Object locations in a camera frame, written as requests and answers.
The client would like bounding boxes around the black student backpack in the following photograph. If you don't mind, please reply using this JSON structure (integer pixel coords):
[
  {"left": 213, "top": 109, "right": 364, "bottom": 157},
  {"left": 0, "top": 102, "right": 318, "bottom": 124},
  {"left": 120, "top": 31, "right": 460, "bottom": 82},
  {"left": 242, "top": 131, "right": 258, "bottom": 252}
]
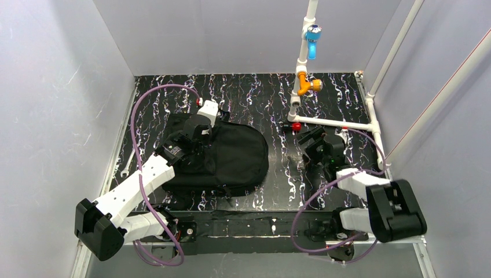
[{"left": 154, "top": 114, "right": 269, "bottom": 197}]

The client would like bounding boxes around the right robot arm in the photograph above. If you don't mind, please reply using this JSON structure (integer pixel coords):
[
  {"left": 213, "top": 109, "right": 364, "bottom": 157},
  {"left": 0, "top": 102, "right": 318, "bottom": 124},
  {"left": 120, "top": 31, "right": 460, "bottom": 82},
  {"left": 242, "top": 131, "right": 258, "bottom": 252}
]
[{"left": 299, "top": 126, "right": 427, "bottom": 243}]

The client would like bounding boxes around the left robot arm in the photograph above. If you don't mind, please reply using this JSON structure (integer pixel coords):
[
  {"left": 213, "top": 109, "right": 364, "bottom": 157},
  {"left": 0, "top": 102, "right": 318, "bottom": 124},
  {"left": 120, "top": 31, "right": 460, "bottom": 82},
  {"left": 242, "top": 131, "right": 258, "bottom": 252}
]
[{"left": 75, "top": 115, "right": 216, "bottom": 261}]

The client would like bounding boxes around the orange flashlight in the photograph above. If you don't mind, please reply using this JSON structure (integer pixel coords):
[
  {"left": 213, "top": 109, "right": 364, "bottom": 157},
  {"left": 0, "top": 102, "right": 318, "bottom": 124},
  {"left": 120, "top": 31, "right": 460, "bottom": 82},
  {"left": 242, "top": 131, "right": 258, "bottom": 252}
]
[{"left": 297, "top": 71, "right": 323, "bottom": 96}]

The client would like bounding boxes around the silver wrench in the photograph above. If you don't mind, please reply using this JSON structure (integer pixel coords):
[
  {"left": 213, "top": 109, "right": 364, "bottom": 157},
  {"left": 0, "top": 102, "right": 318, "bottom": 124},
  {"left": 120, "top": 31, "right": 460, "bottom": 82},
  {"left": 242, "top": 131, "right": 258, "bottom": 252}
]
[{"left": 120, "top": 149, "right": 135, "bottom": 178}]

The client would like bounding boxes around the blue flashlight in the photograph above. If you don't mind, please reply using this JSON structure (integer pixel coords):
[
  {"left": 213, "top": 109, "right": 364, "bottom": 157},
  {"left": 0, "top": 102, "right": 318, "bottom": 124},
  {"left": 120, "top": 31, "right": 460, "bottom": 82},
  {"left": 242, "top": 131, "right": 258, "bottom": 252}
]
[{"left": 305, "top": 24, "right": 322, "bottom": 60}]

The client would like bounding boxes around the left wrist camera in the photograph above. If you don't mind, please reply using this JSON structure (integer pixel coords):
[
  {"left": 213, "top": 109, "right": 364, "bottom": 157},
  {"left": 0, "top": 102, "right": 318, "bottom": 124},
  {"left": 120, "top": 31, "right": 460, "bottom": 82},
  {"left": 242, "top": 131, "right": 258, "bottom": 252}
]
[{"left": 197, "top": 98, "right": 219, "bottom": 127}]

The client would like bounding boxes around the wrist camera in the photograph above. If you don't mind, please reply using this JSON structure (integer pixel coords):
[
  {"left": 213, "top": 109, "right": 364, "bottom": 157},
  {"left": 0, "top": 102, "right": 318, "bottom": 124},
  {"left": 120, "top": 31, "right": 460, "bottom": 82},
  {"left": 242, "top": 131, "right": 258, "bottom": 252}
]
[
  {"left": 335, "top": 129, "right": 349, "bottom": 145},
  {"left": 197, "top": 98, "right": 219, "bottom": 127}
]

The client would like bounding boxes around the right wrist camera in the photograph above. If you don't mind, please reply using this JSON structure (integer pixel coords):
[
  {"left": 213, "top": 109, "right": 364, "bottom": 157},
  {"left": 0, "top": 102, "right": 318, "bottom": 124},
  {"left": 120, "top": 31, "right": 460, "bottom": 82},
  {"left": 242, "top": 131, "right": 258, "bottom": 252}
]
[{"left": 335, "top": 129, "right": 349, "bottom": 145}]

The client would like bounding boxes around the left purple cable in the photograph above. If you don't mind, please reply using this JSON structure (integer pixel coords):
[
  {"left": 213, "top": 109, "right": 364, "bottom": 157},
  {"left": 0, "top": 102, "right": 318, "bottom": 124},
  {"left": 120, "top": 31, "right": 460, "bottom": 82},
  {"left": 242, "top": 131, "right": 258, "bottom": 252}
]
[{"left": 130, "top": 84, "right": 202, "bottom": 268}]

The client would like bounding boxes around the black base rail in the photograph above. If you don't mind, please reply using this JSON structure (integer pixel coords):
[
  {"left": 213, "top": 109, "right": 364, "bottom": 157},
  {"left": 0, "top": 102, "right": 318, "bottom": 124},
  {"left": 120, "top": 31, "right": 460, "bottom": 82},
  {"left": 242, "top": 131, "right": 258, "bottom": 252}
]
[{"left": 138, "top": 210, "right": 357, "bottom": 257}]

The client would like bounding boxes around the white pvc pipe frame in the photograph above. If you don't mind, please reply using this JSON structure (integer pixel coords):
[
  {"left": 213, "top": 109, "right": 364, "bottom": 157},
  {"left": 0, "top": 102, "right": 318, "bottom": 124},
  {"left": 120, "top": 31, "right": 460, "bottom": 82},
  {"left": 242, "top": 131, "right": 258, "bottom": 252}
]
[{"left": 288, "top": 1, "right": 490, "bottom": 168}]

